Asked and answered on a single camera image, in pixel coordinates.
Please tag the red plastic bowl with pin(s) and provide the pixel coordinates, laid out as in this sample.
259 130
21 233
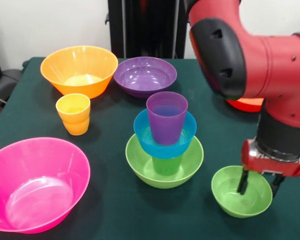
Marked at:
247 105

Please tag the green plastic cup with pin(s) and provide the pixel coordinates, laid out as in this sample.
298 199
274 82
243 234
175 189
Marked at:
166 166

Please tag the large pink plastic bowl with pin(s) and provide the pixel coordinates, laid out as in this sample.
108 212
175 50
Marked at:
37 190

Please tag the purple plastic cup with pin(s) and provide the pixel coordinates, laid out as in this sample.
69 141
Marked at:
166 130

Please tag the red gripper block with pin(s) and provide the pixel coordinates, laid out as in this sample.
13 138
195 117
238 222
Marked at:
272 166

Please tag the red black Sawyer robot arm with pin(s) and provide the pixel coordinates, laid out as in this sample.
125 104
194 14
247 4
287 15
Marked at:
272 70

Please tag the large green plastic bowl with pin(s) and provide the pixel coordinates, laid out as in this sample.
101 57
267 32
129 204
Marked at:
190 170

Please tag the orange plastic bowl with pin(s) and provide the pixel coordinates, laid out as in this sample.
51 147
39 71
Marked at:
77 85

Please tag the blue plastic bowl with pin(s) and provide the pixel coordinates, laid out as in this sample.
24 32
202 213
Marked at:
165 151

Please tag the yellow plastic cup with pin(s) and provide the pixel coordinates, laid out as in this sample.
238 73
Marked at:
73 120

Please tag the small green plastic bowl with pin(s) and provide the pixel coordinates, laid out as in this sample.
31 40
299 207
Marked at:
230 200

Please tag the black pedestal leg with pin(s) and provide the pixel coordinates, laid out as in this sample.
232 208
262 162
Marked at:
10 80

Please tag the purple plastic bowl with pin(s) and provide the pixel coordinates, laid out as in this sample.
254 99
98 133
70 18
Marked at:
145 80

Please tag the dark green table cloth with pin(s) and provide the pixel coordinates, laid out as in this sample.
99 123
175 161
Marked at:
150 225

